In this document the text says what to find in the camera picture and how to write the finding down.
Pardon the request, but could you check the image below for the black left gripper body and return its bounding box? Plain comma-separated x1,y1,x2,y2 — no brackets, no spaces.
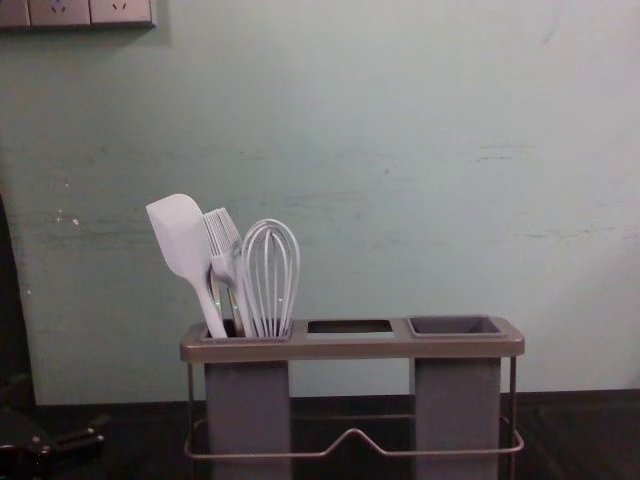
0,372,40,480

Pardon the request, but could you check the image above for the grey plastic bin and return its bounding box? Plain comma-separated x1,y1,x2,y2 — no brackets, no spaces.
201,319,294,480
406,314,502,480

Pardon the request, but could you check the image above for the white silicone spatula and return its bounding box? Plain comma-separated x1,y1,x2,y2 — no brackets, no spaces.
145,193,229,339

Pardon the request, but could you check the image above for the white silicone basting brush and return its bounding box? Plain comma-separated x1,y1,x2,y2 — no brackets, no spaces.
201,207,247,337

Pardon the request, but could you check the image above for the black rack with steel bars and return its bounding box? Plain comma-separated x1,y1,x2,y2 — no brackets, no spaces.
179,315,527,480

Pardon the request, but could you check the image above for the black table cloth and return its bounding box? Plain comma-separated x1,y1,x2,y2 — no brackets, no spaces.
0,389,640,480

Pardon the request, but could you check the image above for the white wire whisk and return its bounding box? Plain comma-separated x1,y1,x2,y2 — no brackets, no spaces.
241,217,302,339

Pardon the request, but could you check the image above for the grey wall socket plate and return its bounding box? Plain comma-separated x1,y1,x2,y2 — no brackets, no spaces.
89,0,154,26
28,0,92,28
0,0,31,28

